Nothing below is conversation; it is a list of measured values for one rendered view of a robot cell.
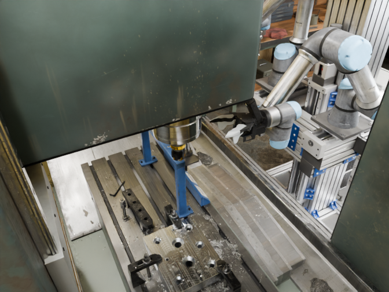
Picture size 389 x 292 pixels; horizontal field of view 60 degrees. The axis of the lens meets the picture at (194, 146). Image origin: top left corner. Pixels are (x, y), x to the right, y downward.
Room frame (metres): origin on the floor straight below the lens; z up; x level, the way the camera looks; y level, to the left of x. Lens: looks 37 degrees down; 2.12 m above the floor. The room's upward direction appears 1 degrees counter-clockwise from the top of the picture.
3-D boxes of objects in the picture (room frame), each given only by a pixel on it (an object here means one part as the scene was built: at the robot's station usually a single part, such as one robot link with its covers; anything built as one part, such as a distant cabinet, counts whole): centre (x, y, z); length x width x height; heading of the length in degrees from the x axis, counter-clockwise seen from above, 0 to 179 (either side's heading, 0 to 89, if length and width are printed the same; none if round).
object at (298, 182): (1.71, -0.73, 0.79); 0.13 x 0.09 x 0.86; 27
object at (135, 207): (1.07, 0.27, 0.93); 0.26 x 0.05 x 0.06; 32
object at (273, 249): (1.26, -0.21, 0.70); 0.90 x 0.30 x 0.16; 27
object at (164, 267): (0.80, 0.05, 0.96); 0.29 x 0.23 x 0.05; 27
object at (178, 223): (0.97, 0.10, 0.97); 0.13 x 0.03 x 0.15; 27
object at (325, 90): (1.71, -0.73, 1.24); 0.14 x 0.09 x 0.03; 27
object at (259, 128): (1.03, -0.21, 1.43); 0.12 x 0.08 x 0.09; 117
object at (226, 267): (0.70, -0.11, 0.97); 0.13 x 0.03 x 0.15; 27
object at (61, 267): (0.69, 0.45, 1.16); 0.48 x 0.05 x 0.51; 27
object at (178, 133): (0.90, 0.06, 1.56); 0.16 x 0.16 x 0.12
